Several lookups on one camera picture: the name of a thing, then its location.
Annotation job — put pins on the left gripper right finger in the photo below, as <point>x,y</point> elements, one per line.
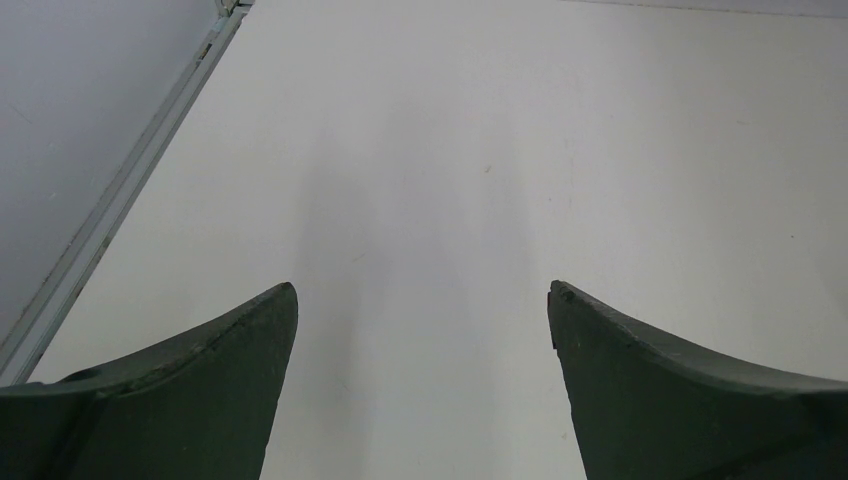
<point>646,404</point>

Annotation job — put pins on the left aluminium frame rail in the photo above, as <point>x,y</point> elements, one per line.
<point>92,93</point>

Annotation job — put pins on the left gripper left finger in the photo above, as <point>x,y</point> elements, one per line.
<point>198,405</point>

